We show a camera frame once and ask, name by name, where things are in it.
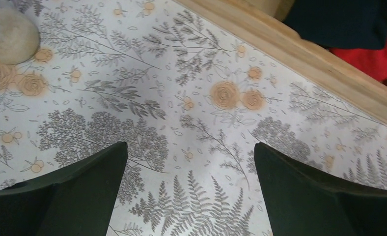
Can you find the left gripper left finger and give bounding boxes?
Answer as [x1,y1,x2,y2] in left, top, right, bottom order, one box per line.
[0,142,128,236]

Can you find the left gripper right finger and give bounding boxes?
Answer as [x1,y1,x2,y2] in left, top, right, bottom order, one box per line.
[254,143,387,236]

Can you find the floral table mat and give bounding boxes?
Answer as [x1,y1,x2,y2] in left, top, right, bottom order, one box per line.
[0,0,387,236]

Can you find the red apron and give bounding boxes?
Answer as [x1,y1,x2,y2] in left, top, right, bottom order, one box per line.
[330,41,387,86]

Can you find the dark navy garment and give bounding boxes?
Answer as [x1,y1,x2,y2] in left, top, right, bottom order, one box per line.
[282,0,387,50]

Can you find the wooden rack frame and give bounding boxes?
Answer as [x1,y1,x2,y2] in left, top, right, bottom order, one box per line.
[181,0,387,126]

